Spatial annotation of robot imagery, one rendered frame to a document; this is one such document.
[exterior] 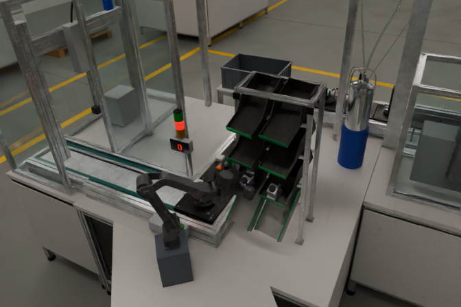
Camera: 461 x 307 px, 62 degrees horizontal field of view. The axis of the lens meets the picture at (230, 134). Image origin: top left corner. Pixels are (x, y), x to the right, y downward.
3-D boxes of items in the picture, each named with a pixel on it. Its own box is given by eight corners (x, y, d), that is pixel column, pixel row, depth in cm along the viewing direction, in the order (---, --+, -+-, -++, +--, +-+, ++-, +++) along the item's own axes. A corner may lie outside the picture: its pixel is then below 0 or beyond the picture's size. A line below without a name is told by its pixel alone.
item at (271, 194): (276, 203, 169) (272, 196, 164) (267, 199, 171) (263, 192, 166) (285, 187, 172) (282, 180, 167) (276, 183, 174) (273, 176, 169)
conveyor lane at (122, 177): (214, 236, 197) (213, 223, 192) (93, 190, 232) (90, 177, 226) (239, 201, 218) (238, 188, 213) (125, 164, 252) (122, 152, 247)
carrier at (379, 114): (409, 128, 259) (413, 112, 252) (372, 120, 269) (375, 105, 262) (413, 112, 277) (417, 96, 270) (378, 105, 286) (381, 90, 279)
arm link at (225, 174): (201, 201, 155) (208, 178, 149) (198, 188, 161) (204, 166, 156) (228, 203, 158) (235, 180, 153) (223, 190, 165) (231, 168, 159)
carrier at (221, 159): (235, 193, 211) (234, 175, 204) (198, 181, 221) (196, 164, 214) (254, 168, 229) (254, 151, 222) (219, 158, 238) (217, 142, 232)
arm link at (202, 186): (137, 193, 145) (150, 173, 142) (137, 179, 152) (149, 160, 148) (202, 214, 158) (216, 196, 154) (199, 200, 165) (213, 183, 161)
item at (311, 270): (326, 313, 163) (326, 309, 161) (73, 207, 224) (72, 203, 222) (382, 142, 266) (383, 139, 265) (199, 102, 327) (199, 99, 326)
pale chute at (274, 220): (280, 242, 176) (277, 242, 173) (257, 229, 183) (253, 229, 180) (304, 186, 179) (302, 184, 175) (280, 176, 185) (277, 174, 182)
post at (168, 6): (190, 177, 222) (168, 1, 168) (186, 176, 224) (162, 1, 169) (193, 175, 225) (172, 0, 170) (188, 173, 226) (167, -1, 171)
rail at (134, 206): (216, 248, 191) (215, 233, 185) (86, 197, 227) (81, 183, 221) (221, 240, 195) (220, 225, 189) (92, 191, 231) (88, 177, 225)
